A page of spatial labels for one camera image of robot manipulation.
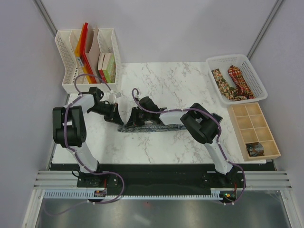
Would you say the aluminium rail frame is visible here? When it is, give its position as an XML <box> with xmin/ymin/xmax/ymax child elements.
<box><xmin>22</xmin><ymin>162</ymin><xmax>292</xmax><ymax>228</ymax></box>

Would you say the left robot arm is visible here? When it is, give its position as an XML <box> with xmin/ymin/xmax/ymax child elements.
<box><xmin>52</xmin><ymin>87</ymin><xmax>124</xmax><ymax>187</ymax></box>

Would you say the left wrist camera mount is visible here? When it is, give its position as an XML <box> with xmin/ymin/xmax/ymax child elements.
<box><xmin>108</xmin><ymin>91</ymin><xmax>122</xmax><ymax>104</ymax></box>

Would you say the green book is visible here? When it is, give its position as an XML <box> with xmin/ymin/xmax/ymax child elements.
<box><xmin>103</xmin><ymin>53</ymin><xmax>116</xmax><ymax>83</ymax></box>

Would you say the purple cable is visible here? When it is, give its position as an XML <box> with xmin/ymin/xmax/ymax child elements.
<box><xmin>64</xmin><ymin>74</ymin><xmax>125</xmax><ymax>178</ymax></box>
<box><xmin>131</xmin><ymin>88</ymin><xmax>247</xmax><ymax>188</ymax></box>

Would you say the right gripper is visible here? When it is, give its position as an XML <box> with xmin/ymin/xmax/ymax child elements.
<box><xmin>126</xmin><ymin>107</ymin><xmax>151</xmax><ymax>128</ymax></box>

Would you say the white cable duct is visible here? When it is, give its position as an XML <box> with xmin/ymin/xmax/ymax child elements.
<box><xmin>43</xmin><ymin>190</ymin><xmax>223</xmax><ymax>200</ymax></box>

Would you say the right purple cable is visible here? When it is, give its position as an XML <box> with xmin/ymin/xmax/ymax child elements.
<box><xmin>131</xmin><ymin>88</ymin><xmax>247</xmax><ymax>188</ymax></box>

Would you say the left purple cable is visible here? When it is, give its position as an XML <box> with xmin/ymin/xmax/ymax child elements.
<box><xmin>64</xmin><ymin>74</ymin><xmax>125</xmax><ymax>178</ymax></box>

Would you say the blue grey floral tie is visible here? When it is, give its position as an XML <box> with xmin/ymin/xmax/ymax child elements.
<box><xmin>117</xmin><ymin>124</ymin><xmax>186</xmax><ymax>133</ymax></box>

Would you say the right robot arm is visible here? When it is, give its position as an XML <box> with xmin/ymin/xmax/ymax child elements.
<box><xmin>119</xmin><ymin>96</ymin><xmax>237</xmax><ymax>187</ymax></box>

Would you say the white file organizer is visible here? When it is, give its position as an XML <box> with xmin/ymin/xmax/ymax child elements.
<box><xmin>55</xmin><ymin>28</ymin><xmax>123</xmax><ymax>94</ymax></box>

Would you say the white plastic basket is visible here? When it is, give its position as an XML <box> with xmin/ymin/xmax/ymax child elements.
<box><xmin>206</xmin><ymin>54</ymin><xmax>268</xmax><ymax>107</ymax></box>

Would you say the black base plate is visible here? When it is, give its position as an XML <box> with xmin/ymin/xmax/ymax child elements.
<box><xmin>76</xmin><ymin>162</ymin><xmax>245</xmax><ymax>196</ymax></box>

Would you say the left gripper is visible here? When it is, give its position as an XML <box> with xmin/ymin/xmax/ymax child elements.
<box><xmin>88</xmin><ymin>102</ymin><xmax>124</xmax><ymax>126</ymax></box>

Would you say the rolled dark tie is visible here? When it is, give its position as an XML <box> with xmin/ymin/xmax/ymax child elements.
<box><xmin>246</xmin><ymin>142</ymin><xmax>264</xmax><ymax>157</ymax></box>

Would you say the wooden compartment box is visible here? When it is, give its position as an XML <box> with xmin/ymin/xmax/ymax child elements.
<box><xmin>228</xmin><ymin>103</ymin><xmax>281</xmax><ymax>162</ymax></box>

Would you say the red book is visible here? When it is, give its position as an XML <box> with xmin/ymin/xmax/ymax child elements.
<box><xmin>97</xmin><ymin>52</ymin><xmax>108</xmax><ymax>84</ymax></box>

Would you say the orange red folder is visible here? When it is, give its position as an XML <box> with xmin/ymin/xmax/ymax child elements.
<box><xmin>74</xmin><ymin>22</ymin><xmax>94</xmax><ymax>75</ymax></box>

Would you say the gold patterned tie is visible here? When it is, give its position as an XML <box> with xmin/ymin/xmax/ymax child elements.
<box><xmin>211</xmin><ymin>69</ymin><xmax>246</xmax><ymax>101</ymax></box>

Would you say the beige cardboard folder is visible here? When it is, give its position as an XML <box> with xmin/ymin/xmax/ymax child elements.
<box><xmin>85</xmin><ymin>27</ymin><xmax>100</xmax><ymax>77</ymax></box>

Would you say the red patterned tie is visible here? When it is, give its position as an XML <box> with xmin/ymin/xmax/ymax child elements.
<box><xmin>228</xmin><ymin>65</ymin><xmax>255</xmax><ymax>99</ymax></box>

